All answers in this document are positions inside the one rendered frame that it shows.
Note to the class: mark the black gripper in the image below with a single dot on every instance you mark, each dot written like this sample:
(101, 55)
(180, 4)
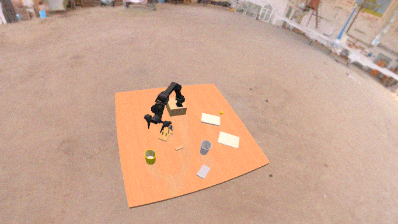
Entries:
(148, 119)

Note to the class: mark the beige flat rectangular pad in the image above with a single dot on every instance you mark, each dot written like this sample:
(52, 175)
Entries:
(228, 139)

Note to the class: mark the yellow mug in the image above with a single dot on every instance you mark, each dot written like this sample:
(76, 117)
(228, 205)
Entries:
(150, 156)

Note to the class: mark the grey cup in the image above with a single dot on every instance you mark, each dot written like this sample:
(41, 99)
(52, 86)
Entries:
(206, 145)

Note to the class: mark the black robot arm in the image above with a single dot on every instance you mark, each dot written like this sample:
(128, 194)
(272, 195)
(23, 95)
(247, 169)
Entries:
(163, 98)

